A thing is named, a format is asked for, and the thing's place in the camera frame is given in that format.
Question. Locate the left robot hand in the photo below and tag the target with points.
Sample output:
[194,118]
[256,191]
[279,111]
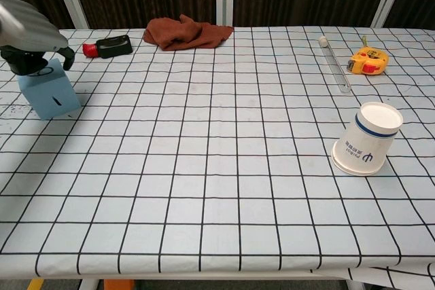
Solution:
[23,35]

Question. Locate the blue cube with numbers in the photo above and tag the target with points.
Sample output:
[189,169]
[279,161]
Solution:
[51,93]

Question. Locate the white grid tablecloth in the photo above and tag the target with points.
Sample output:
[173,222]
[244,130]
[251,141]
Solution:
[217,154]

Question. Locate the black and red device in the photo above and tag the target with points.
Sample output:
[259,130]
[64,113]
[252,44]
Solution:
[110,47]

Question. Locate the brown crumpled cloth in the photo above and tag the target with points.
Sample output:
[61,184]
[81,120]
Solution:
[187,33]

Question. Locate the orange box under table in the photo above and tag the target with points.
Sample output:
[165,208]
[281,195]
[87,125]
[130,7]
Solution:
[119,284]

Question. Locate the clear glass test tube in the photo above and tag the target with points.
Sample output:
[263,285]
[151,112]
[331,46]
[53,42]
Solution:
[334,66]

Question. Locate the yellow tape measure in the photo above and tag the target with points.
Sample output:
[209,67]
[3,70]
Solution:
[368,60]

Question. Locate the white paper cup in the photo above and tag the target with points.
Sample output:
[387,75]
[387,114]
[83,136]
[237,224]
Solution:
[367,144]

